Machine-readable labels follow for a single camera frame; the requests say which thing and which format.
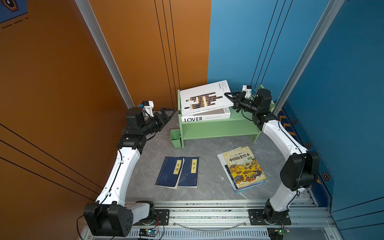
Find dark blue book right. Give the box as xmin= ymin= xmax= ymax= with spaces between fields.
xmin=178 ymin=157 xmax=200 ymax=188

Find green pen cup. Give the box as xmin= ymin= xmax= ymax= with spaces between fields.
xmin=170 ymin=129 xmax=182 ymax=149

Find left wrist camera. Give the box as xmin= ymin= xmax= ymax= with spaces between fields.
xmin=139 ymin=101 xmax=154 ymax=118

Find aluminium rail frame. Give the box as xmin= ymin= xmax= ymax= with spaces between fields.
xmin=78 ymin=199 xmax=344 ymax=240

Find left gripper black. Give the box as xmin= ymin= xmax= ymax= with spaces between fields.
xmin=139 ymin=109 xmax=175 ymax=138

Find light blue book underneath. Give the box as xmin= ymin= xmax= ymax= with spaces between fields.
xmin=234 ymin=181 xmax=265 ymax=194

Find right circuit board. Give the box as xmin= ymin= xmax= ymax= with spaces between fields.
xmin=267 ymin=228 xmax=291 ymax=240

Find dark blue book left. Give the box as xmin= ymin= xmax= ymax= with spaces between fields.
xmin=155 ymin=157 xmax=185 ymax=190

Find white book brown bars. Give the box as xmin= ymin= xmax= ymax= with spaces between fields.
xmin=180 ymin=80 xmax=234 ymax=116

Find left circuit board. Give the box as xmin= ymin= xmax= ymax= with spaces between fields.
xmin=138 ymin=229 xmax=159 ymax=240

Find circuit board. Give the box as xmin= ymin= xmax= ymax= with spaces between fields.
xmin=138 ymin=229 xmax=159 ymax=240
xmin=267 ymin=228 xmax=291 ymax=240

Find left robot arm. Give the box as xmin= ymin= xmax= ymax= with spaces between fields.
xmin=82 ymin=107 xmax=176 ymax=239

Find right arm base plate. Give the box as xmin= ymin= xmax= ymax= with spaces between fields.
xmin=248 ymin=209 xmax=292 ymax=226

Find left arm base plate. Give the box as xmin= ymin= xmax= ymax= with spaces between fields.
xmin=134 ymin=209 xmax=170 ymax=226

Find yellow Chinese history picture book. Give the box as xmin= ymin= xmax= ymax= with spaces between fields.
xmin=217 ymin=146 xmax=267 ymax=190

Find white LOVER book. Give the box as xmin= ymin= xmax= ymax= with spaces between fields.
xmin=181 ymin=108 xmax=231 ymax=123

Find dark blue book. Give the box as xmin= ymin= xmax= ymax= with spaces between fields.
xmin=155 ymin=157 xmax=185 ymax=190
xmin=178 ymin=157 xmax=200 ymax=188

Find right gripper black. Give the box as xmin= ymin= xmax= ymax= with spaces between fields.
xmin=225 ymin=92 xmax=261 ymax=116

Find green desktop shelf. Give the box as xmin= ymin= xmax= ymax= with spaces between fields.
xmin=178 ymin=91 xmax=261 ymax=148

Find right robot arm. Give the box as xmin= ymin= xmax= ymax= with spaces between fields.
xmin=225 ymin=89 xmax=320 ymax=225

